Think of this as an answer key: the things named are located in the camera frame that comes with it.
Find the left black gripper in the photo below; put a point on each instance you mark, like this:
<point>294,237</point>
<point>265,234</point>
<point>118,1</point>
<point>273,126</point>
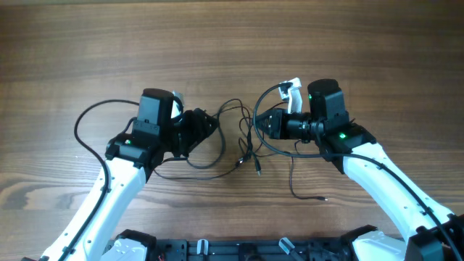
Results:
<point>189,131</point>

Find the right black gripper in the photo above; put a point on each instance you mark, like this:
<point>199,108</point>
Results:
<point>276,123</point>

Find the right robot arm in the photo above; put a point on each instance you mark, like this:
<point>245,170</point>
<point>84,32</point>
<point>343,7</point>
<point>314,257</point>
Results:
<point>429,230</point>

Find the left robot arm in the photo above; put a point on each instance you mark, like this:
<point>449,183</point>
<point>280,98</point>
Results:
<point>161,126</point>

